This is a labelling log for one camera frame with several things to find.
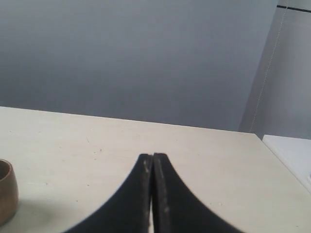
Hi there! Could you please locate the white side table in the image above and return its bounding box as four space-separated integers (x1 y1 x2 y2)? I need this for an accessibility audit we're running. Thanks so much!
262 135 311 191

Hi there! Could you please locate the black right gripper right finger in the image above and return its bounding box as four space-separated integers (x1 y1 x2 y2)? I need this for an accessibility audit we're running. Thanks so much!
152 153 240 233

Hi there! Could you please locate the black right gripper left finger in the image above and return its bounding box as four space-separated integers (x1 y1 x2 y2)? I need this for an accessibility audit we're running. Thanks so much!
66 154 153 233

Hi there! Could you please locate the brown wooden cup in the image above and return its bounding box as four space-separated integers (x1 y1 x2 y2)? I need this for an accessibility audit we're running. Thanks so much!
0 159 18 226

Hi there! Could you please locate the grey window blind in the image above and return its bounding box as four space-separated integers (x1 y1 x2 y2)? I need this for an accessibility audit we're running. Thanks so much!
239 0 311 139

